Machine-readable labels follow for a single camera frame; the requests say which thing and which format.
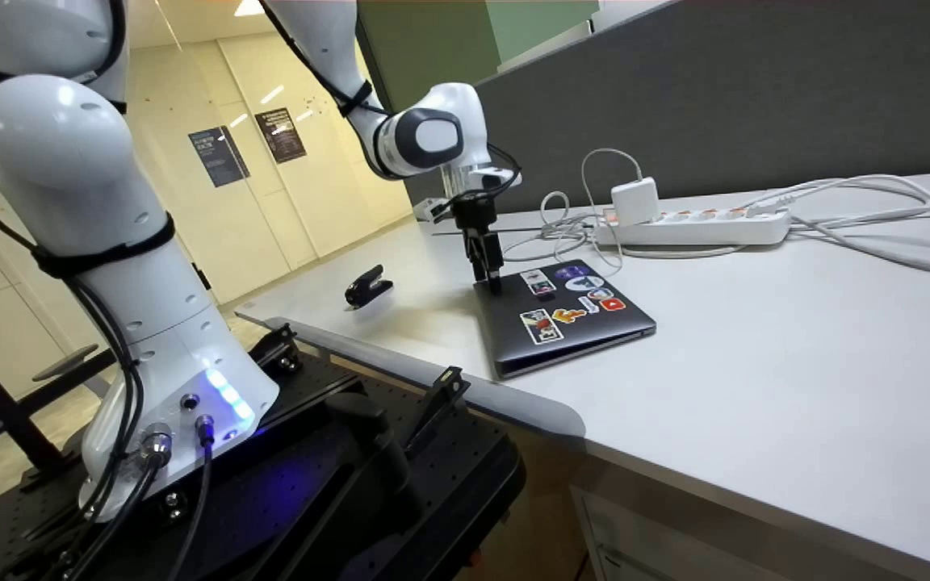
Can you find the white power strip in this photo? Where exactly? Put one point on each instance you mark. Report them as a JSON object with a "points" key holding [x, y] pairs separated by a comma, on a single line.
{"points": [[701, 228]]}

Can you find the dark wall poster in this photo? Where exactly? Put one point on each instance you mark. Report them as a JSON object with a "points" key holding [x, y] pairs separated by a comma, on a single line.
{"points": [[216, 157], [282, 132]]}

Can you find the small black clip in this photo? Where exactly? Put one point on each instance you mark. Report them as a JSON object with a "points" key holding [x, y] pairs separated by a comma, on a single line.
{"points": [[370, 285]]}

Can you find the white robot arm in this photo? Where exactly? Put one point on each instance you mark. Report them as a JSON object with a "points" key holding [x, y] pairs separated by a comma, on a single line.
{"points": [[67, 171]]}

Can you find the green wall panel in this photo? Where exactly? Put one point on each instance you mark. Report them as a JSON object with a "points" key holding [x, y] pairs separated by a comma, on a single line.
{"points": [[434, 42]]}

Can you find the silver laptop with stickers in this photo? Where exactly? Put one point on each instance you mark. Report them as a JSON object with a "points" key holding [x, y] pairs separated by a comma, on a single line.
{"points": [[572, 318]]}

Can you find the ceiling light panel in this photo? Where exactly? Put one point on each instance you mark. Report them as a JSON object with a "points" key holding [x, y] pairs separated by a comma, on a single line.
{"points": [[251, 7]]}

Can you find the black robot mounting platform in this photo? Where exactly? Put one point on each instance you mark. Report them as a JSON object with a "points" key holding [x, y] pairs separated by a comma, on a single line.
{"points": [[304, 485]]}

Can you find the white laptop charger brick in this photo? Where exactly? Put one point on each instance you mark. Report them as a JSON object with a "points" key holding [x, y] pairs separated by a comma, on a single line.
{"points": [[634, 200]]}

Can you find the gray desk partition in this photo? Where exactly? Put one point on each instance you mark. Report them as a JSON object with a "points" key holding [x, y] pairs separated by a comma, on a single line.
{"points": [[807, 96]]}

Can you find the black clamp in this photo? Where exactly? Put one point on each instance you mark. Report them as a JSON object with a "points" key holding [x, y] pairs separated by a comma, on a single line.
{"points": [[438, 396], [276, 349]]}

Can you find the beige under-desk cabinet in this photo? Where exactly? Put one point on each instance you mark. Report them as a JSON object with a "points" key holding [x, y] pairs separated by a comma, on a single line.
{"points": [[637, 538]]}

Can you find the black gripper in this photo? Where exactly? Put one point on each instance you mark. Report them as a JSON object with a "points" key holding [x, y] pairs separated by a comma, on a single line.
{"points": [[478, 216]]}

